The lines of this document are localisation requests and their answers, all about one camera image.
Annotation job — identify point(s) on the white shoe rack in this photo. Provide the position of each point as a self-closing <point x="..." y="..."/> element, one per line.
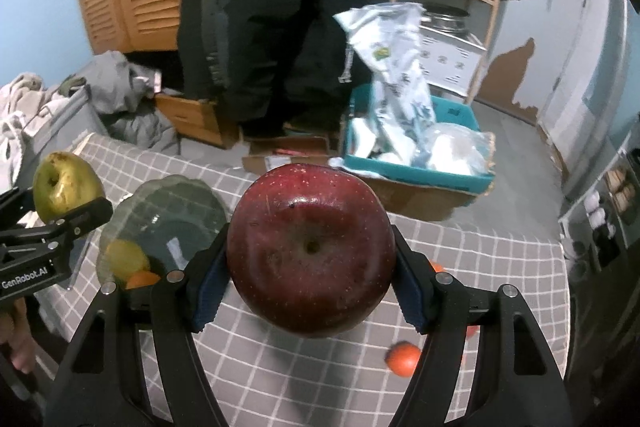
<point x="575" y="217"/>

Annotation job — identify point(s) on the large orange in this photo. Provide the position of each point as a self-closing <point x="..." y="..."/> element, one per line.
<point x="471" y="332"/>

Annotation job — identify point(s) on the person's left hand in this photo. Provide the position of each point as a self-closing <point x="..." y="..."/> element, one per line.
<point x="20" y="342"/>

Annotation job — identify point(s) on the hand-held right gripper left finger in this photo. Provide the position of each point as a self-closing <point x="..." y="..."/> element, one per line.
<point x="210" y="292"/>

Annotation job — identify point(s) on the white crumpled clothes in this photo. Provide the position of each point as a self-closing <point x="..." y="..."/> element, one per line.
<point x="20" y="117"/>

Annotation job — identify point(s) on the pale blue door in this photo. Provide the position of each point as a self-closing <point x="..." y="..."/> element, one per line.
<point x="570" y="57"/>

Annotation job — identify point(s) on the grey clothing pile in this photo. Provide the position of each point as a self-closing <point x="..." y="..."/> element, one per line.
<point x="125" y="107"/>

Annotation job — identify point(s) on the black hooded coat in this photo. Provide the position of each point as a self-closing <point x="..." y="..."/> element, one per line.
<point x="300" y="32"/>

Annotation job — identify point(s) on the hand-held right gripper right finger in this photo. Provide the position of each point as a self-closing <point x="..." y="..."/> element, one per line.
<point x="410" y="302"/>

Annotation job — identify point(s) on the wooden drawer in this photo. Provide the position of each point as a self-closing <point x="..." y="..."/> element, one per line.
<point x="190" y="117"/>

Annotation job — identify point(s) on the clear plastic bag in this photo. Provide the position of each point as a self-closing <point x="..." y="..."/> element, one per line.
<point x="460" y="147"/>

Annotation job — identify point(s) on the red apple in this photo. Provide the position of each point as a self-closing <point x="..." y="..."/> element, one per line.
<point x="310" y="247"/>

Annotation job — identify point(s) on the steel steamer pot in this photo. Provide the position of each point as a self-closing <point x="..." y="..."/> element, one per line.
<point x="445" y="18"/>

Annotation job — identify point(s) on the yellow-green apple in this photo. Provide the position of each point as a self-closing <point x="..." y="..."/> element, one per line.
<point x="65" y="187"/>

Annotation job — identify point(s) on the printed rice bag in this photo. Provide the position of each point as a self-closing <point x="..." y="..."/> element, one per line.
<point x="395" y="72"/>

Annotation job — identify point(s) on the small orange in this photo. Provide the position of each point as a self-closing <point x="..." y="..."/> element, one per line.
<point x="402" y="359"/>
<point x="142" y="280"/>

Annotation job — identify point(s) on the white patterned box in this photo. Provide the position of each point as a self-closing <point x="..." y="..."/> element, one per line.
<point x="450" y="62"/>

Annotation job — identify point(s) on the grey metal pipe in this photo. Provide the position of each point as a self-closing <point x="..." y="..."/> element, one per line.
<point x="605" y="107"/>

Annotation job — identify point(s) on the grey checkered tablecloth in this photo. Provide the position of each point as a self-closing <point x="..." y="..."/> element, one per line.
<point x="325" y="382"/>

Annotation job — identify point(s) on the scalloped glass plate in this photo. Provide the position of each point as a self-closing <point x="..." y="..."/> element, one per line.
<point x="175" y="217"/>

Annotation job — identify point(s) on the yellow pear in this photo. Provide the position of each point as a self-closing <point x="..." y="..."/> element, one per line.
<point x="125" y="257"/>

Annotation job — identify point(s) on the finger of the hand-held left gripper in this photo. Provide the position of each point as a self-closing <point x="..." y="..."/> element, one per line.
<point x="15" y="207"/>
<point x="80" y="217"/>

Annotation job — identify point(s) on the teal plastic crate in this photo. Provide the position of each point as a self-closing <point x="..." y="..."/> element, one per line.
<point x="425" y="179"/>

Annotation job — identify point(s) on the dark grey hanging jacket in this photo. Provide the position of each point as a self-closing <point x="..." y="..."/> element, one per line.
<point x="217" y="7"/>

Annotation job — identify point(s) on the grey fabric storage bin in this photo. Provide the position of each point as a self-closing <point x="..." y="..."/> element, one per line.
<point x="65" y="122"/>

